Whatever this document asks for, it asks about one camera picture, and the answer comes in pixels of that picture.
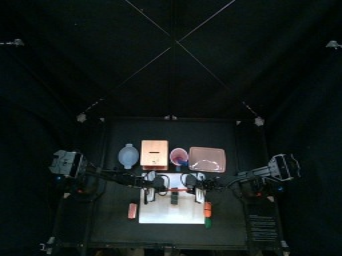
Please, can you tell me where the salmon sushi piece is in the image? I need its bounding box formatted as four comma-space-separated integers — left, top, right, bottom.
127, 202, 139, 220

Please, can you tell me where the pink square plate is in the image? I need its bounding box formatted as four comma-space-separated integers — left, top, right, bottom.
187, 146, 228, 174

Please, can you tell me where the orange toy carrot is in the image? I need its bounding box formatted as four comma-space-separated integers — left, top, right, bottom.
201, 201, 215, 230

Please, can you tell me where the pink cup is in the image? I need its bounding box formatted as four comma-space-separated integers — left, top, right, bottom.
168, 147, 189, 167

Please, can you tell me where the wooden box with slot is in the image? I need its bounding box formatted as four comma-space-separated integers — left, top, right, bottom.
139, 139, 171, 172

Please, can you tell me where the light blue bowl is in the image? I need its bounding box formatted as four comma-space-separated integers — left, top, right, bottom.
116, 143, 140, 170

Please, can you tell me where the white text label sheet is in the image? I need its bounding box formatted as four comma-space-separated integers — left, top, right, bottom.
245, 213, 279, 245

